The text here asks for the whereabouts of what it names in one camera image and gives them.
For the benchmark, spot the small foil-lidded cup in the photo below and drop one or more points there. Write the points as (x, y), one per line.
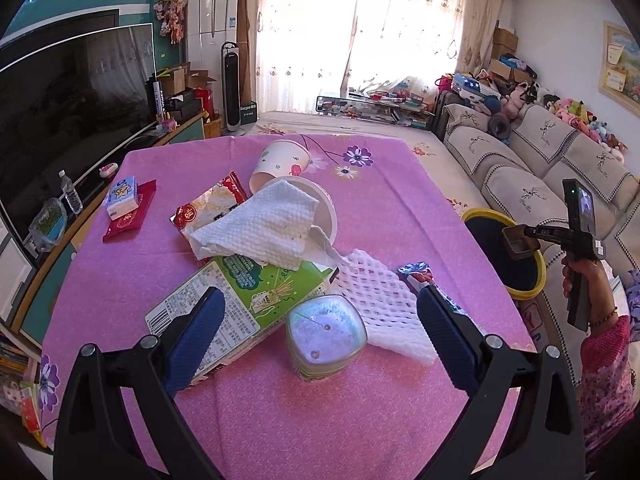
(325, 330)

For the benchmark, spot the clear water bottle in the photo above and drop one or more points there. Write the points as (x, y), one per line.
(71, 195)

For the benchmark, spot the pile of plush toys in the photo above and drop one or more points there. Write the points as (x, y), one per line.
(580, 115)

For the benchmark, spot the yellow rimmed black trash bin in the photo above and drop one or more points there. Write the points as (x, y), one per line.
(490, 245)

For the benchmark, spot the person's right forearm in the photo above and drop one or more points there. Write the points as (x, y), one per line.
(607, 385)

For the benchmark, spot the small pink white object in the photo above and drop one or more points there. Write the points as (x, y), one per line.
(107, 171)

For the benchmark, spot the glass coffee table with clutter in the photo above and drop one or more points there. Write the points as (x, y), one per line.
(375, 107)

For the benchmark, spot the beige sofa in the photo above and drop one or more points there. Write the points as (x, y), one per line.
(555, 160)

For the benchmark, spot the pink hanging flower decoration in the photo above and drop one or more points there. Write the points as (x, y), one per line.
(171, 15)

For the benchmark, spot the printed paper cup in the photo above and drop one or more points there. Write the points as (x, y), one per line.
(280, 162)

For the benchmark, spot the blue tissue pack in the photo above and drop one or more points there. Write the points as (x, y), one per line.
(122, 195)

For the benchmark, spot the green white carton box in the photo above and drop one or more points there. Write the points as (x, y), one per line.
(240, 280)

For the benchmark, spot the white plastic bowl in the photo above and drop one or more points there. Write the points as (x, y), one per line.
(327, 215)

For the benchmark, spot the open cardboard boxes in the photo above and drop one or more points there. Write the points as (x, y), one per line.
(182, 77)

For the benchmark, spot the white paper towel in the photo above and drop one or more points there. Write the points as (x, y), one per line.
(260, 225)

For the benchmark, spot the blue star print bag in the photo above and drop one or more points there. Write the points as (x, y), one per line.
(467, 87)

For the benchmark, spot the pink floral tablecloth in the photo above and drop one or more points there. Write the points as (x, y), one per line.
(300, 420)

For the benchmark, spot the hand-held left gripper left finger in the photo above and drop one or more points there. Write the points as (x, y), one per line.
(197, 340)

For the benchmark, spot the tall black printed box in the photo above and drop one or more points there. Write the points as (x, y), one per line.
(157, 100)

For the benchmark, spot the person's right hand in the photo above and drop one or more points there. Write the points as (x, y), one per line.
(600, 285)

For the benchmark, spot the red box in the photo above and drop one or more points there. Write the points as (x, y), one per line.
(204, 100)

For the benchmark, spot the sheer floral curtains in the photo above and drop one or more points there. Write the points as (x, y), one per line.
(375, 20)

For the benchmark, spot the red flat packet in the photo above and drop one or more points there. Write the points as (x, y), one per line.
(132, 222)

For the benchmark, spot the stack of cardboard boxes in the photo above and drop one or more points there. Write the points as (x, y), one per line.
(505, 45)

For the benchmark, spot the stack of books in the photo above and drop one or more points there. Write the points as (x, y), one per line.
(15, 365)

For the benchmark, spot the white foam fruit net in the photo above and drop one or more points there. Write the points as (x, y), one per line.
(375, 295)

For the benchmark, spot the cream floral sheet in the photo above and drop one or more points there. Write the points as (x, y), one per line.
(435, 170)

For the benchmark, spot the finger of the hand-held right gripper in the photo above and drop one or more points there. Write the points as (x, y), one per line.
(520, 242)

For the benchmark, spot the large black television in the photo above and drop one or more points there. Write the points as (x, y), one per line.
(65, 110)

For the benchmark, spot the teal television stand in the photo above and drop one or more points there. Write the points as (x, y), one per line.
(30, 300)

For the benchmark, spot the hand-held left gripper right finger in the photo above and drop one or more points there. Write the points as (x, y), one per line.
(447, 340)

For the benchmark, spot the framed wall picture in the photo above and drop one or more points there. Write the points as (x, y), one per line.
(620, 60)

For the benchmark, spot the black tower fan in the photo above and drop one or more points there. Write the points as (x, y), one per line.
(237, 85)

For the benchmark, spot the blue foil wrapper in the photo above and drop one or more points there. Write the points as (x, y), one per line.
(415, 272)

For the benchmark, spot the beige deer print cushion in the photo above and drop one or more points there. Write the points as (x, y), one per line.
(525, 195)
(480, 147)

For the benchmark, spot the grey round roller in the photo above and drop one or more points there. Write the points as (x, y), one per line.
(498, 126)

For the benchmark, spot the red white snack packet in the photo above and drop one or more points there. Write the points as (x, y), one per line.
(205, 205)

